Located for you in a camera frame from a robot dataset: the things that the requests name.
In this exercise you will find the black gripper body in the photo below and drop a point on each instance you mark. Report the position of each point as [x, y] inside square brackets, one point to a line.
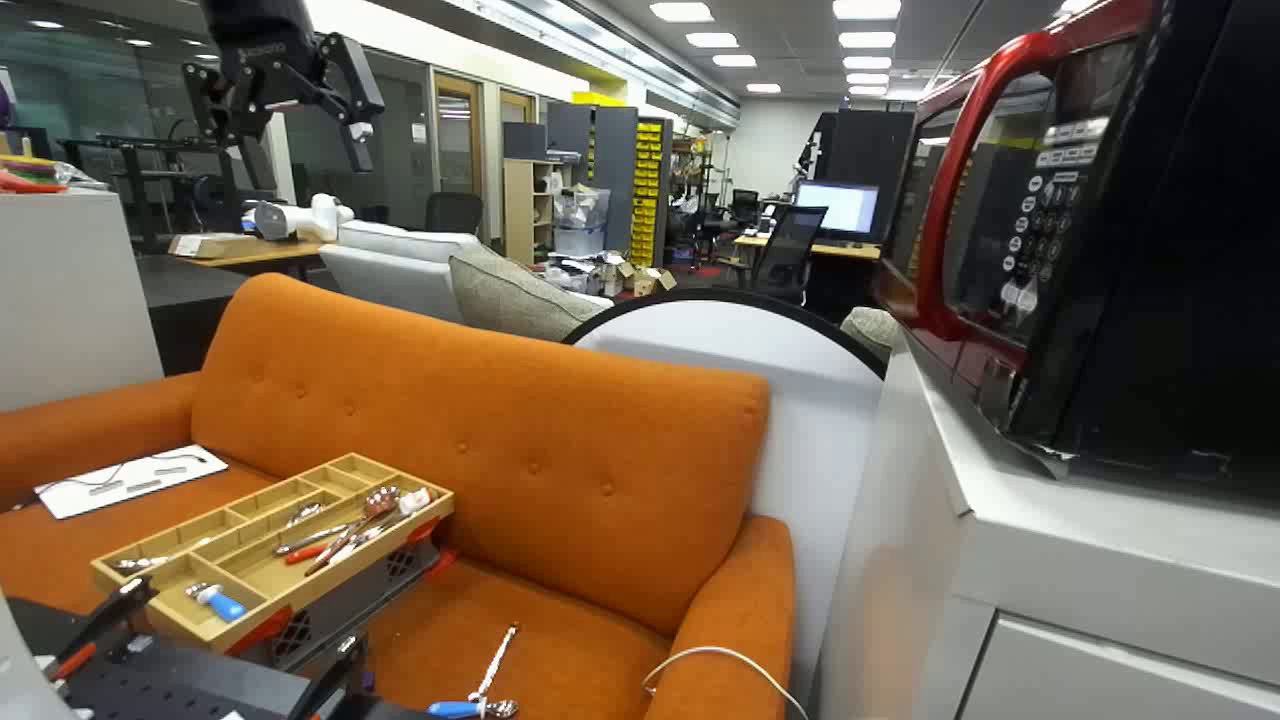
[275, 61]

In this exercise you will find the wooden top desk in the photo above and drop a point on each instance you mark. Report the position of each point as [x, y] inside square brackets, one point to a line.
[252, 248]

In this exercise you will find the white armchair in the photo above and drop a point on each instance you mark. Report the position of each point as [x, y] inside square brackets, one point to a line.
[392, 275]

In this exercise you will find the white partition block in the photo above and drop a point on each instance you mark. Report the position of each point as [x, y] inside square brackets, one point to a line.
[67, 294]

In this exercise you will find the grey cushion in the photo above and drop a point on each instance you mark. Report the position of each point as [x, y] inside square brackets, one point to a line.
[521, 302]

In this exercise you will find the yellow and black pillar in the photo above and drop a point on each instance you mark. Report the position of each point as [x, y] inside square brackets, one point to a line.
[650, 193]

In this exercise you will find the white paper sheet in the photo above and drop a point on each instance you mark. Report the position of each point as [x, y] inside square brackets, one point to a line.
[125, 483]

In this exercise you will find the orange fabric sofa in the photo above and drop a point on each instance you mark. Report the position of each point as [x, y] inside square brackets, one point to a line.
[563, 466]

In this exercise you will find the wooden compartment organizer tray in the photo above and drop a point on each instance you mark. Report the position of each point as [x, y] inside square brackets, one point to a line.
[286, 588]

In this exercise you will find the black office chair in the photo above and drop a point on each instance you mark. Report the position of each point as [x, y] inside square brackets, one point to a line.
[788, 252]

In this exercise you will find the computer monitor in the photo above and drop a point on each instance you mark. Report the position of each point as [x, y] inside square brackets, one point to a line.
[843, 208]

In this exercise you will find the silver combination wrench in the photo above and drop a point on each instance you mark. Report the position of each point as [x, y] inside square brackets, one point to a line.
[492, 663]

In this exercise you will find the white round reflector disc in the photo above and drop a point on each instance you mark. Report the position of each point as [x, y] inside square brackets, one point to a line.
[800, 424]

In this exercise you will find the red and black microwave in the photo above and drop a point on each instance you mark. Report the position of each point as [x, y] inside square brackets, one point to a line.
[1106, 240]

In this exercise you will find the white cabinet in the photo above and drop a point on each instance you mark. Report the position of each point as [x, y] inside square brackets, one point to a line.
[1065, 600]

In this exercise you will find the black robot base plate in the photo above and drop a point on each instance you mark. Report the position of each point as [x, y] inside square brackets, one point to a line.
[184, 684]

